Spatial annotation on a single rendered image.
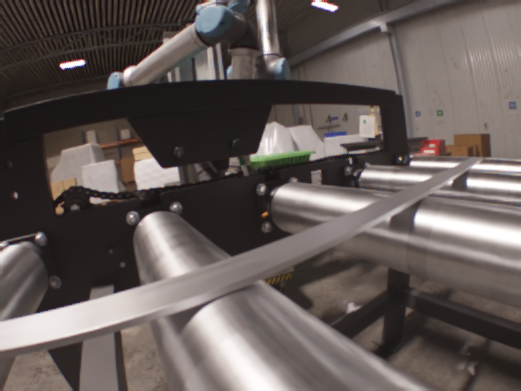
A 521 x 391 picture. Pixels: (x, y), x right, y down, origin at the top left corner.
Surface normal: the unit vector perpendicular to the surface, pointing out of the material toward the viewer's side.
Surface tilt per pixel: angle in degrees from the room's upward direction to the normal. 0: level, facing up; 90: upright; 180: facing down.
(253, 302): 8
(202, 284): 0
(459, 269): 93
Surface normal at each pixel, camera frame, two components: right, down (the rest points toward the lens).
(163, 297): -0.13, -0.98
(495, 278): -0.86, 0.25
